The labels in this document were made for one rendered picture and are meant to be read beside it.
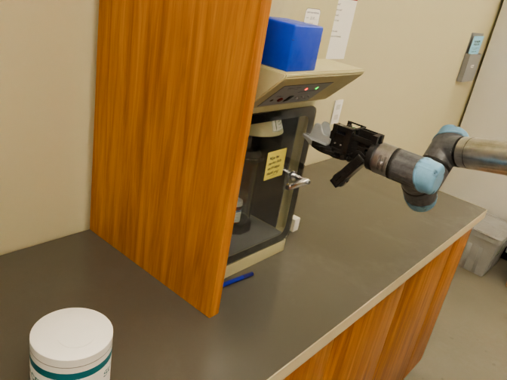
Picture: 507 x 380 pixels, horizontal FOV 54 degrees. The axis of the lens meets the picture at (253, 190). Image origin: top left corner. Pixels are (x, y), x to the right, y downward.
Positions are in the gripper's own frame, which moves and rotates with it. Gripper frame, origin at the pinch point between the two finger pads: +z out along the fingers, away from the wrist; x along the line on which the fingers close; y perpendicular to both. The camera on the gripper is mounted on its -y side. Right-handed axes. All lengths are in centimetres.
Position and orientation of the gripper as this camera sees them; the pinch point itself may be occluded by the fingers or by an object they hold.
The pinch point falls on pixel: (306, 138)
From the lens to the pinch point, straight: 130.9
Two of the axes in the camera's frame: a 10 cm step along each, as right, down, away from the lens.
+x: -6.4, 2.1, -7.4
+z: -7.5, -3.8, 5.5
